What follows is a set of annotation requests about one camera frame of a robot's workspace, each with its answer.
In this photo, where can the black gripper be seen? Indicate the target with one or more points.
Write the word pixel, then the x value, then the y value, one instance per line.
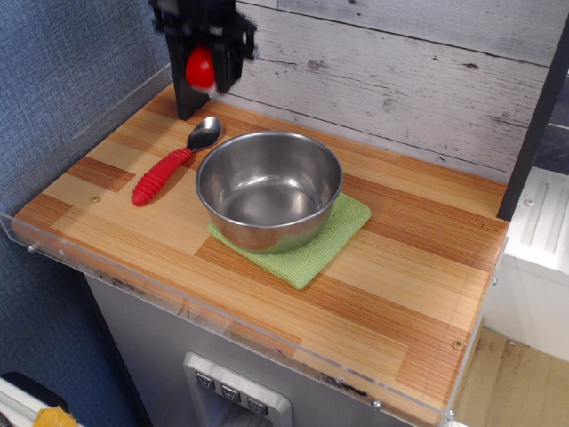
pixel 206 22

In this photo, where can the clear acrylic table guard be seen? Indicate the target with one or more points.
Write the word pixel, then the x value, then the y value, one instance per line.
pixel 390 320

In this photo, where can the silver dispenser panel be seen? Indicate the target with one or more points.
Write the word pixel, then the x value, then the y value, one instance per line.
pixel 223 397

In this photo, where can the dark right frame post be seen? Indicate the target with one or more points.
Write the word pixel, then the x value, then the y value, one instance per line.
pixel 550 91

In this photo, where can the grey toy fridge cabinet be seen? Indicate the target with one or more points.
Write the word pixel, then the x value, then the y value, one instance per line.
pixel 153 341

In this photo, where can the white side cabinet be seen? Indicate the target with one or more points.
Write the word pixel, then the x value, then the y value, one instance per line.
pixel 528 298

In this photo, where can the red handled metal spoon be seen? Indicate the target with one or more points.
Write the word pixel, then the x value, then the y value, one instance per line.
pixel 204 135

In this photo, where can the stainless steel bowl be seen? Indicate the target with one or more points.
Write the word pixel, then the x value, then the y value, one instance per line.
pixel 269 192

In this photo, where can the red toy hotdog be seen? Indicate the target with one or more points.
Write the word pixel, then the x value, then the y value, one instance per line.
pixel 199 72

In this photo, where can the green cloth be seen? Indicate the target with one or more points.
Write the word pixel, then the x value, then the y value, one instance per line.
pixel 299 266

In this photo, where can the yellow object at corner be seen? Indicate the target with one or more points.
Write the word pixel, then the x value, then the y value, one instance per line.
pixel 54 417

